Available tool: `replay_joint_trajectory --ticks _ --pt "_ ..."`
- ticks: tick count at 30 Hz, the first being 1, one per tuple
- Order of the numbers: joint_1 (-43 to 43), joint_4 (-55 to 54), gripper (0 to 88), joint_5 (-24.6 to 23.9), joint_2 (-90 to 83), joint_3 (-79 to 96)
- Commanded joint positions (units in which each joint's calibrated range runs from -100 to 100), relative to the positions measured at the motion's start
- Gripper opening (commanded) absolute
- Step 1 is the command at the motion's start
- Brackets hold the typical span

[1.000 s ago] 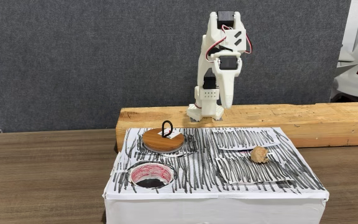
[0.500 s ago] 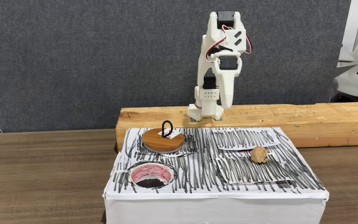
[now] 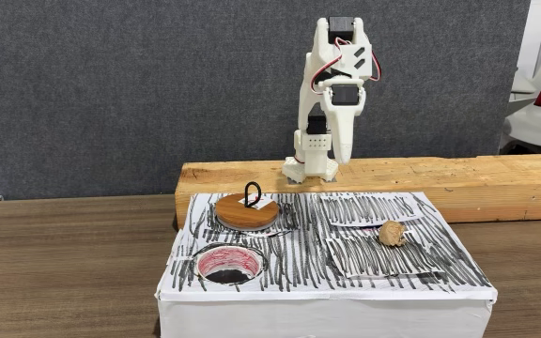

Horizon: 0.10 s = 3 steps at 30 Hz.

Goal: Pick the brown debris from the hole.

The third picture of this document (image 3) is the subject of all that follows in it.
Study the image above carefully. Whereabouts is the round wooden lid black loop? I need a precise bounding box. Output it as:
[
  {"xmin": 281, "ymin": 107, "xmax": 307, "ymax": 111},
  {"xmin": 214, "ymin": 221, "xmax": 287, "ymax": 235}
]
[{"xmin": 213, "ymin": 181, "xmax": 280, "ymax": 232}]

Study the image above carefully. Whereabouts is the white box with black stripes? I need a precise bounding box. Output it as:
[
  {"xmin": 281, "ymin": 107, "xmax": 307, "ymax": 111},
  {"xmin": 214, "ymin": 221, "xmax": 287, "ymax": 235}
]
[{"xmin": 154, "ymin": 191, "xmax": 499, "ymax": 338}]

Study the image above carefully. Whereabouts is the brown debris ball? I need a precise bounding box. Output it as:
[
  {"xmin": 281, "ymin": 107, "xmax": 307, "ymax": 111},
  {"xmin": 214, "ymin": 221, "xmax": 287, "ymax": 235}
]
[{"xmin": 378, "ymin": 220, "xmax": 409, "ymax": 248}]

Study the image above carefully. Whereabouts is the long wooden beam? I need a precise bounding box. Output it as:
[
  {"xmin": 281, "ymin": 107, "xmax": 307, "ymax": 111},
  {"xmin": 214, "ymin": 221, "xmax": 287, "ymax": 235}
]
[{"xmin": 174, "ymin": 153, "xmax": 541, "ymax": 230}]

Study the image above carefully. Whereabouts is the red-lined white cup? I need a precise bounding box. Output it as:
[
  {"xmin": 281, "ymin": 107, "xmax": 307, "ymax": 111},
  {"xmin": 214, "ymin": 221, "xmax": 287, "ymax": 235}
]
[{"xmin": 196, "ymin": 245, "xmax": 263, "ymax": 285}]

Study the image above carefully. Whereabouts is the white paper tag red cross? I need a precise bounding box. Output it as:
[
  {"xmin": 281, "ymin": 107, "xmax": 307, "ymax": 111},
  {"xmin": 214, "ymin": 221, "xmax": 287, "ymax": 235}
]
[{"xmin": 238, "ymin": 194, "xmax": 275, "ymax": 211}]

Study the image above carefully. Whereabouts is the red and white arm cable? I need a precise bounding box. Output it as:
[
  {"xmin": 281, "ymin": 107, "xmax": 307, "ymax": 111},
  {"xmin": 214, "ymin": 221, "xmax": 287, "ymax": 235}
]
[{"xmin": 310, "ymin": 37, "xmax": 382, "ymax": 95}]

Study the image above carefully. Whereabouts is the black striped paper sheet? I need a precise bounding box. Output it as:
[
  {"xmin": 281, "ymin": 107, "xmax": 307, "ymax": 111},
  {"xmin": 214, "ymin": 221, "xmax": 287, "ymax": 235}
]
[
  {"xmin": 325, "ymin": 230, "xmax": 448, "ymax": 281},
  {"xmin": 319, "ymin": 192, "xmax": 425, "ymax": 228}
]

